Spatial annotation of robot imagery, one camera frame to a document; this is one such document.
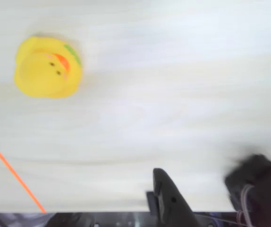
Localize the servo wire bundle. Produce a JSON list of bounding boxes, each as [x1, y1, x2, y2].
[[236, 184, 255, 227]]

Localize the yellow rubber duck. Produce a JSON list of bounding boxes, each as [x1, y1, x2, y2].
[[13, 35, 84, 99]]

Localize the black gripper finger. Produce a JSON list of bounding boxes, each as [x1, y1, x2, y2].
[[146, 167, 206, 227], [223, 153, 271, 227]]

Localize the orange tape strip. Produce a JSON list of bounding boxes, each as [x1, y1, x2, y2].
[[0, 133, 47, 214]]

